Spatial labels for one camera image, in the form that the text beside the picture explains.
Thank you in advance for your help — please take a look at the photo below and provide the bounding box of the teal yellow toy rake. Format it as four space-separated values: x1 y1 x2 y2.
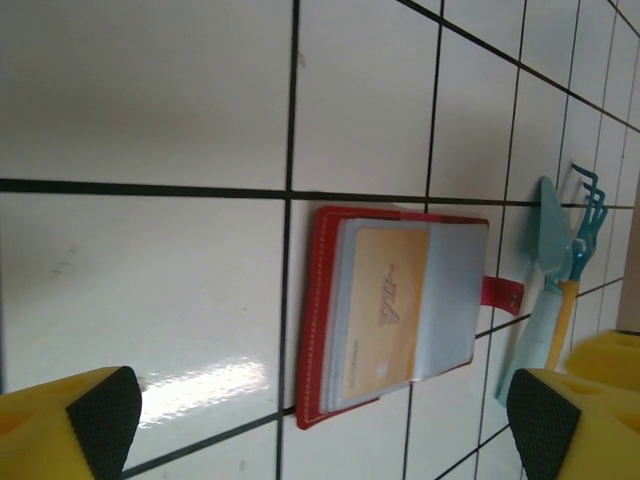
544 163 611 372

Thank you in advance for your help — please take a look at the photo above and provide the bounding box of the gold VIP credit card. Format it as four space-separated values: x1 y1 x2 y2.
339 227 431 401

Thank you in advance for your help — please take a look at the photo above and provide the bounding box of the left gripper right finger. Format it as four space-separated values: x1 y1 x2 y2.
505 328 640 480

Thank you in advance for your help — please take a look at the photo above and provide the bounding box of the red card holder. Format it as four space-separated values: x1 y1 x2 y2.
294 204 525 431

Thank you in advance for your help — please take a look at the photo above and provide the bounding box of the light blue toy shovel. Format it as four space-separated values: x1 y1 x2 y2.
494 175 574 401

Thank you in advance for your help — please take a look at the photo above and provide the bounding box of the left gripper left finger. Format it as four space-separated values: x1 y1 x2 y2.
0 365 143 480

